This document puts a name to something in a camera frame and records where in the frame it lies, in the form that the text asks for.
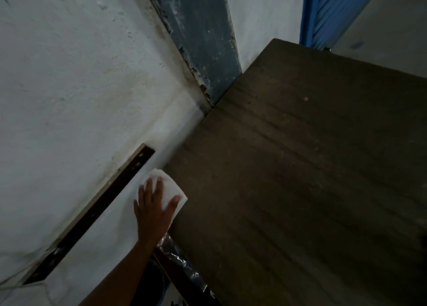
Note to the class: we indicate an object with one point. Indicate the person's left hand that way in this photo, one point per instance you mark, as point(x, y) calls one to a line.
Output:
point(151, 215)

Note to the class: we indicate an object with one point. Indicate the person's left little finger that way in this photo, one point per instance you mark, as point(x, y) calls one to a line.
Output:
point(136, 208)

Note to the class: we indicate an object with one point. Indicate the person's left middle finger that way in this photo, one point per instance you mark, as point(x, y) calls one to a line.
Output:
point(148, 189)

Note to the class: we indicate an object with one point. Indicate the person's left thumb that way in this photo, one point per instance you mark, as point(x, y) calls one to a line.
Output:
point(172, 205)

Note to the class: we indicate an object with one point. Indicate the white cleaning cloth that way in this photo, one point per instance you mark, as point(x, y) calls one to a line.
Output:
point(170, 186)

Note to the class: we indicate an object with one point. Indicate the person's left forearm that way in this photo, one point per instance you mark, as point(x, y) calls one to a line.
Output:
point(128, 272)

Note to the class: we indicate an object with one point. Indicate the clear plastic wrap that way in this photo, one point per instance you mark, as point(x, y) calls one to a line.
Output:
point(176, 260)

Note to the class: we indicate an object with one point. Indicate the blue corrugated sheet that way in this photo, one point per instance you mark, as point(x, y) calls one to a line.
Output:
point(328, 10)

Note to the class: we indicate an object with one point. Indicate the black metal wall strip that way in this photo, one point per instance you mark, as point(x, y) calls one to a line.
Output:
point(96, 209)

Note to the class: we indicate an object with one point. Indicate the dark wooden table frame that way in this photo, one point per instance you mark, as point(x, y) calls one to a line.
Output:
point(186, 285)

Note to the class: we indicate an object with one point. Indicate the worn blue-grey door frame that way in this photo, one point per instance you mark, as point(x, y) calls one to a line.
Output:
point(203, 39)

